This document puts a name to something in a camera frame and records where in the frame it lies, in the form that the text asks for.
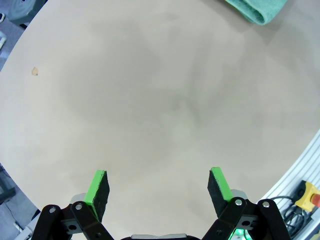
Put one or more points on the yellow emergency stop button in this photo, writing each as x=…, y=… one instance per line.
x=307, y=197

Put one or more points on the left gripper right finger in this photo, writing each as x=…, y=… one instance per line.
x=245, y=222

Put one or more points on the black table frame foot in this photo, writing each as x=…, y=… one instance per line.
x=6, y=187

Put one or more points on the mint green towel with loop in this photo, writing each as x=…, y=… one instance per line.
x=257, y=10

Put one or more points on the grey round floor base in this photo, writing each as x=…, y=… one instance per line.
x=25, y=8

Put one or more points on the ribbed aluminium mounting rail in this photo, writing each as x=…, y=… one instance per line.
x=307, y=162

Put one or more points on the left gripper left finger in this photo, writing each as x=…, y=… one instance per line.
x=75, y=222

